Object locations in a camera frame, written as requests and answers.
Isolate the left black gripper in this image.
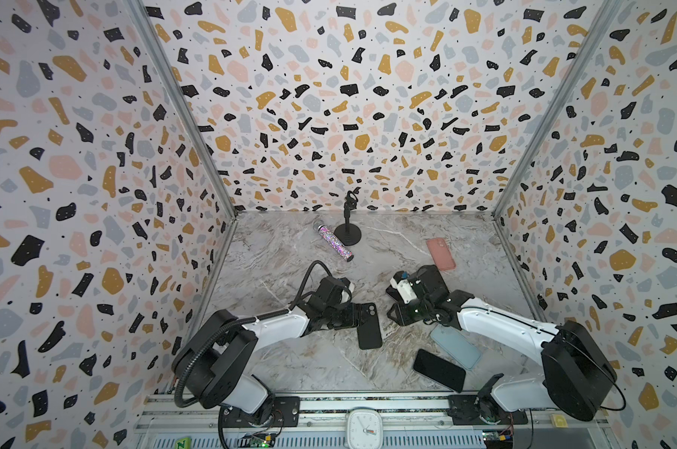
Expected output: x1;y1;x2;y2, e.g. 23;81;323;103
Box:
322;302;371;329

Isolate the black phone case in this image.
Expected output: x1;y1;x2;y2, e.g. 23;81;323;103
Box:
414;265;450;304
356;303;383;351

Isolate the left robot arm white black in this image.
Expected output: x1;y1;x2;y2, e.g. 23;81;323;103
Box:
172;275;378;422

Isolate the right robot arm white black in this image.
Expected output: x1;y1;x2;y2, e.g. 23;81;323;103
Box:
386;265;617;424

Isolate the black flat phone case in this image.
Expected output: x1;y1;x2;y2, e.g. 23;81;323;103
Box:
414;265;450;304

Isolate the light blue phone case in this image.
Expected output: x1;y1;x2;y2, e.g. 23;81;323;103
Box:
430;326;482;370

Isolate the pink phone case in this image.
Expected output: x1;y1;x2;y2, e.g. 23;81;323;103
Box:
426;238;456;271

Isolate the black phone near front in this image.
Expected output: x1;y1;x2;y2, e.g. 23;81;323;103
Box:
412;349;467;393

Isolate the black phone stand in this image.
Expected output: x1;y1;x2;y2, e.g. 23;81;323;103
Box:
334;191;362;247

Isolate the purple glitter tube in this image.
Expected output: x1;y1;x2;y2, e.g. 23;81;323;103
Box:
313;221;354;262

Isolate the white square clock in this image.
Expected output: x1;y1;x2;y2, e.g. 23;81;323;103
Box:
346;409;383;449

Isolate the right circuit board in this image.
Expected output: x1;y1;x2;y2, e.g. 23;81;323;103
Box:
482;430;513;449

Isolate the circuit board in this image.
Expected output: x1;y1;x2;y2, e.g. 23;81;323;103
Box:
482;430;513;449
238;432;277;448

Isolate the left circuit board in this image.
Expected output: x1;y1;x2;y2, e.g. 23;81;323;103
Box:
238;432;277;448

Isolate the yellow sticker tag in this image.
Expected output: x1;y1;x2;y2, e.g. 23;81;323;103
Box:
551;413;568;428

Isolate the green label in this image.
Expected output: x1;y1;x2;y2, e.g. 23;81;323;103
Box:
174;437;192;449

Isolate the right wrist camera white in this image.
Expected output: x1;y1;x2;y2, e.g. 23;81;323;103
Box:
387;271;418;304

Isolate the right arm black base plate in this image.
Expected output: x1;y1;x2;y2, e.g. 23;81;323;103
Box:
447;394;529;426

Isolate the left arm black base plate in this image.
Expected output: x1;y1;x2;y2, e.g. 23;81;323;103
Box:
220;396;301;428

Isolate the black corrugated cable conduit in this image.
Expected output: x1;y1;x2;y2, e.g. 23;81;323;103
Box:
173;259;334;409

